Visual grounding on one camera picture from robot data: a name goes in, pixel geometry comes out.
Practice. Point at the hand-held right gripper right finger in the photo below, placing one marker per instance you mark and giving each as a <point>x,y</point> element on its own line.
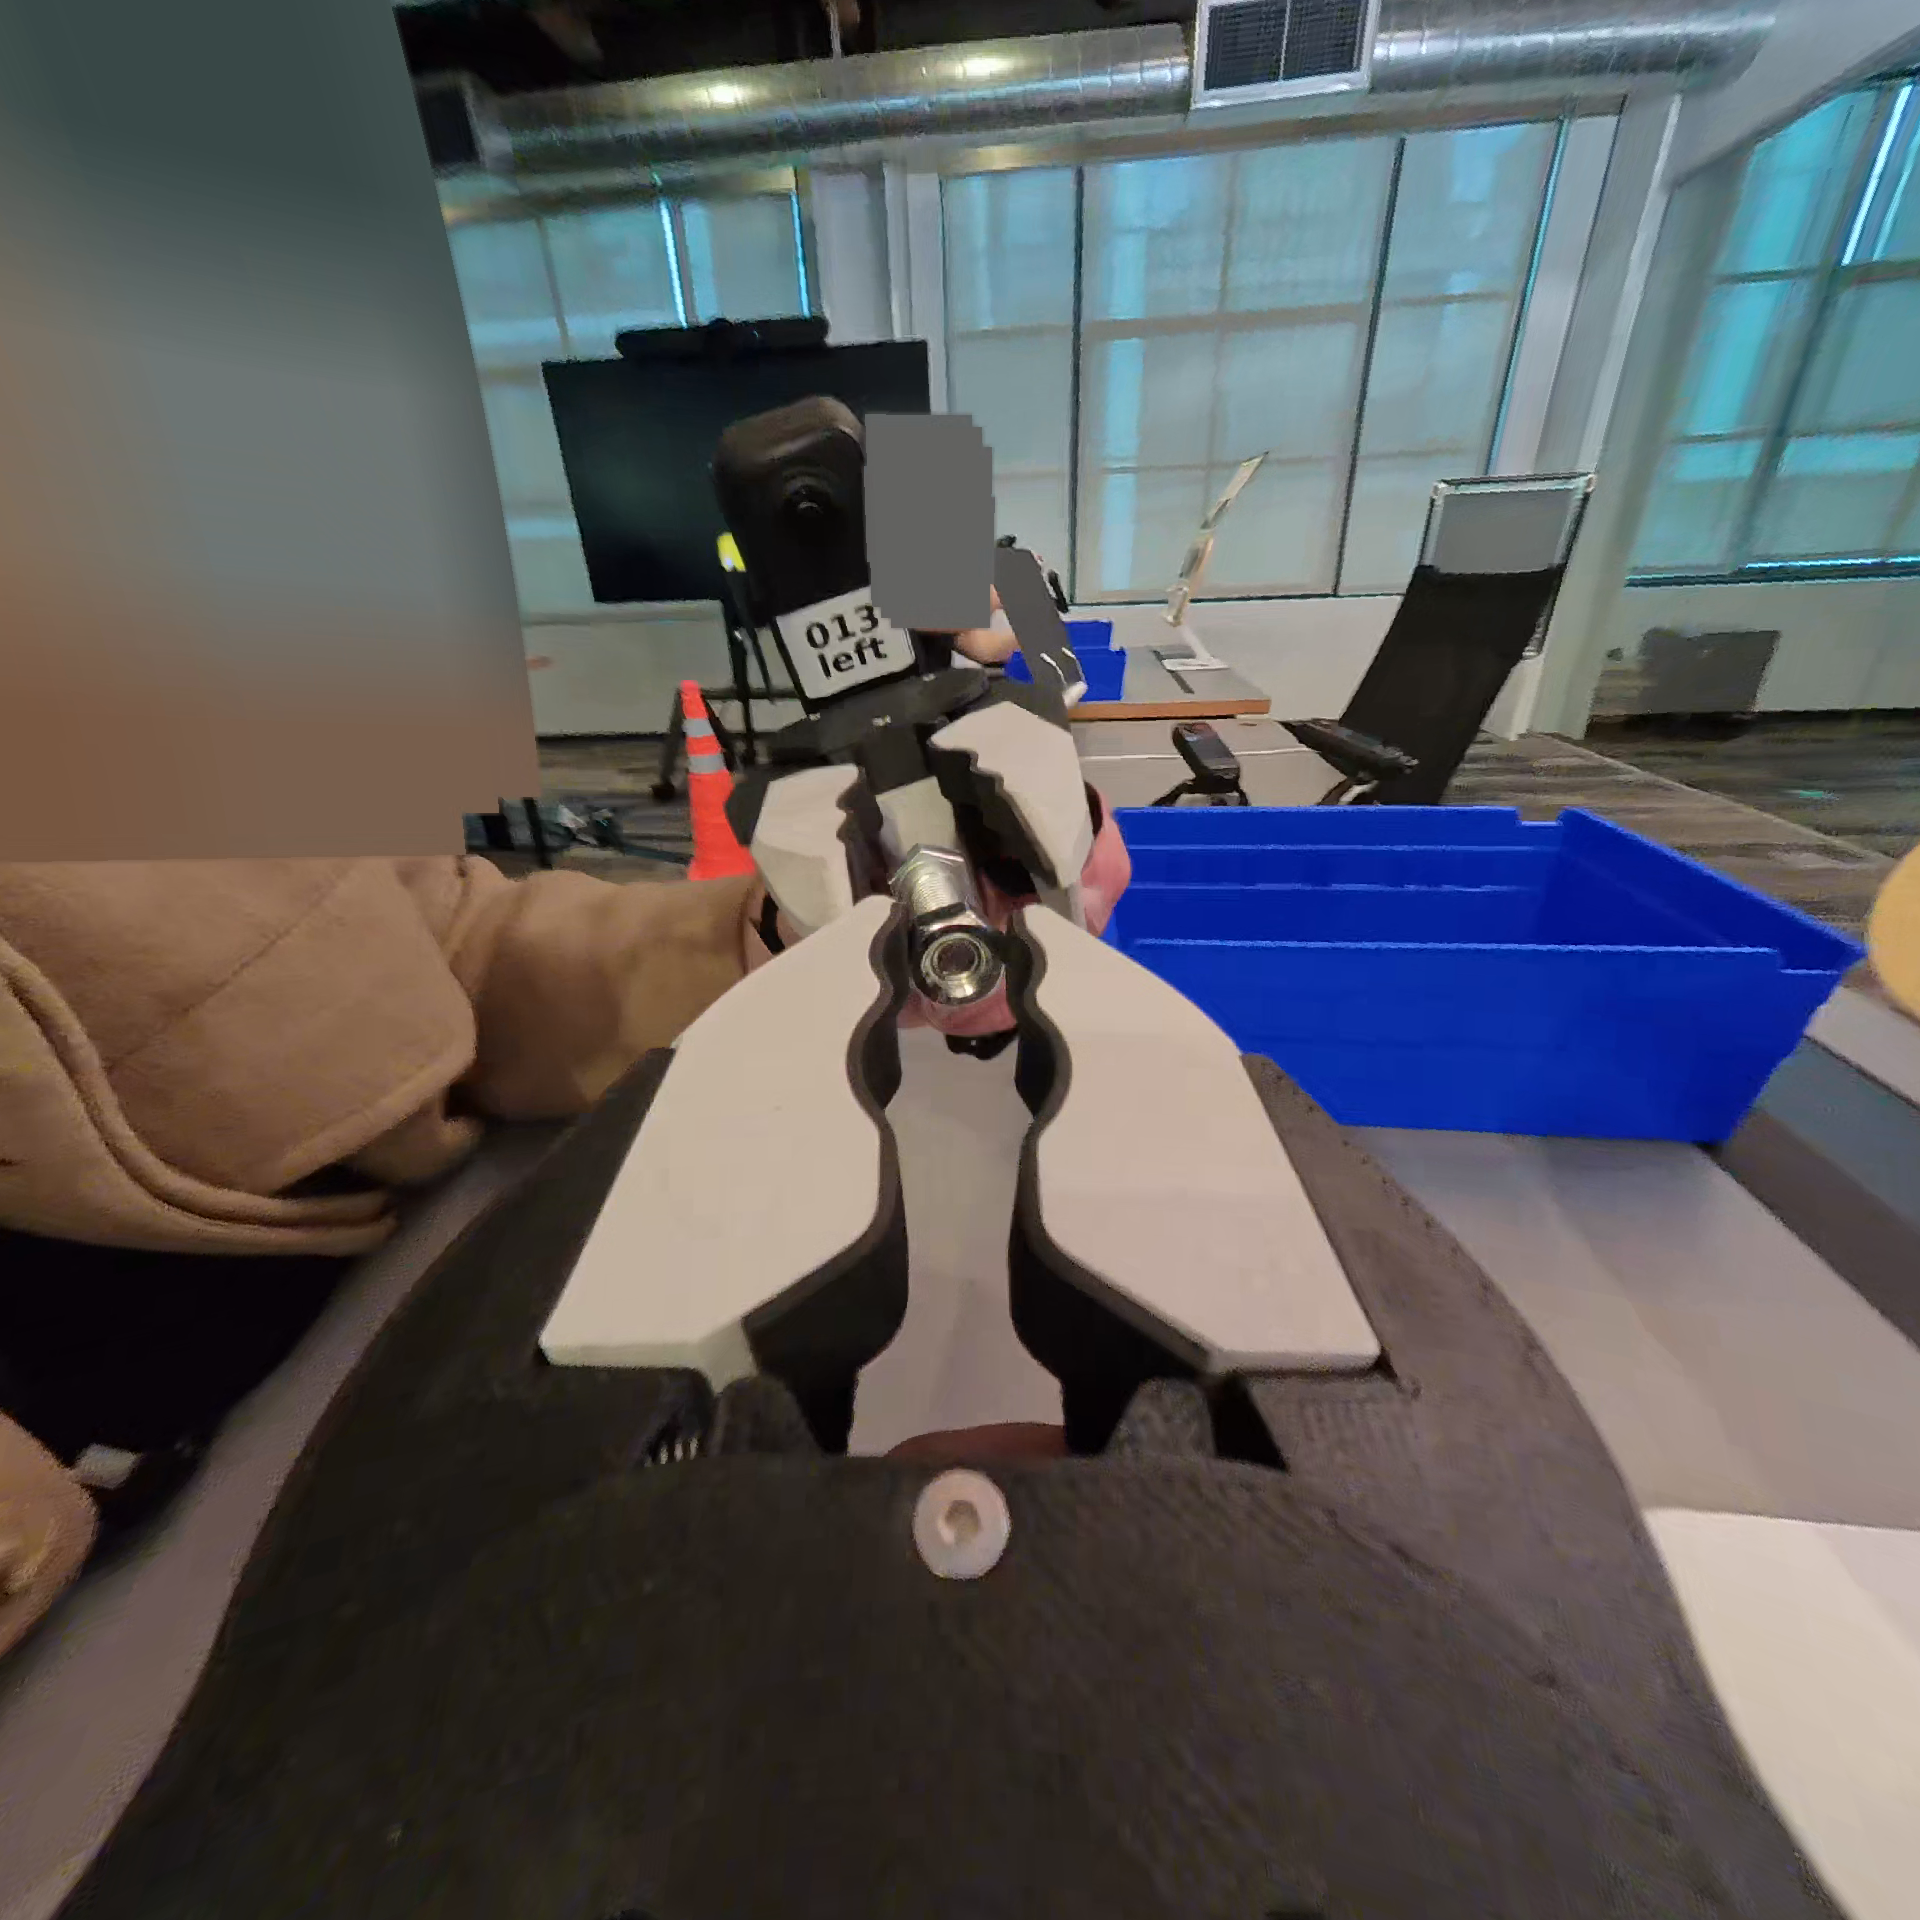
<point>1185,1201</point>

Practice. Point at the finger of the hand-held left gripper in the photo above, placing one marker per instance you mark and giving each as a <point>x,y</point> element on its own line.
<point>1036,787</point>
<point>804,847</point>

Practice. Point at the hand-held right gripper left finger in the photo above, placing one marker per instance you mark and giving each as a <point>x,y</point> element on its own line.
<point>707,1201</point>

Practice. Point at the silver hex bolt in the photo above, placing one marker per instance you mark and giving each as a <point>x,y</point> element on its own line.
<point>919,874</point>

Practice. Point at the person's left forearm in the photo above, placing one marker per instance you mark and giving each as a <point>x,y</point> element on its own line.
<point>598,961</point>

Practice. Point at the grey desk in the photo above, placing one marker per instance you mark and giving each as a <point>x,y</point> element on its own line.
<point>1574,1292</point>

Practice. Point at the person's left hand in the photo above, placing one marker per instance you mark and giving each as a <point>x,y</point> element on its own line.
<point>1113,876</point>

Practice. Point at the orange traffic cone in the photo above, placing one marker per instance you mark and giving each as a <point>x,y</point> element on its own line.
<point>707,796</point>

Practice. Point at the small blue bin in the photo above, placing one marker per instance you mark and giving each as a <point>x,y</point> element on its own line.
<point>1050,639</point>
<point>1093,673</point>

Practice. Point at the black monitor screen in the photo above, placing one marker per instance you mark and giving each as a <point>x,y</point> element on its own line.
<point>645,480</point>

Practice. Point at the black monitor stand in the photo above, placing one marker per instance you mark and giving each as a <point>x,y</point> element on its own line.
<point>736,673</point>

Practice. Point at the idle gripper device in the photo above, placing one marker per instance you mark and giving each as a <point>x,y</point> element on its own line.
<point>1205,749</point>

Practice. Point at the dark document board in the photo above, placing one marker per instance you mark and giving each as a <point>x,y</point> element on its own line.
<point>1032,610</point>

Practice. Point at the distant work table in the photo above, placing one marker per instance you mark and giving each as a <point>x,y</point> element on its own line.
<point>1185,685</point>

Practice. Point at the clear acrylic stand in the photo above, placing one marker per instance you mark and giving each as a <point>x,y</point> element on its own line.
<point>1219,511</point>

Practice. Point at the blue plastic bin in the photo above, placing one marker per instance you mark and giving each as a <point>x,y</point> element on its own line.
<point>1500,1038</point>

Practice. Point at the black mesh chair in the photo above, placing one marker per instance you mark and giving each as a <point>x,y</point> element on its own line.
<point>1441,661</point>

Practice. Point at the beige jacket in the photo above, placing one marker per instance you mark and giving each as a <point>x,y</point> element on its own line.
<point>181,1051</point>

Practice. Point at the white air vent grille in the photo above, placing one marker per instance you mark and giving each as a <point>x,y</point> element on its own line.
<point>1283,43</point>

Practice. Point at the dark grey box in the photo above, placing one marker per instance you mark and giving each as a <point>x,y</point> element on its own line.
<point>1709,666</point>

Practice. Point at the wooden document board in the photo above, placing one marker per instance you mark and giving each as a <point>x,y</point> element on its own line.
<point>1902,931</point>

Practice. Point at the silver ventilation duct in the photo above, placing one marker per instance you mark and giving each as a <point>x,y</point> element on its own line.
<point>898,99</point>

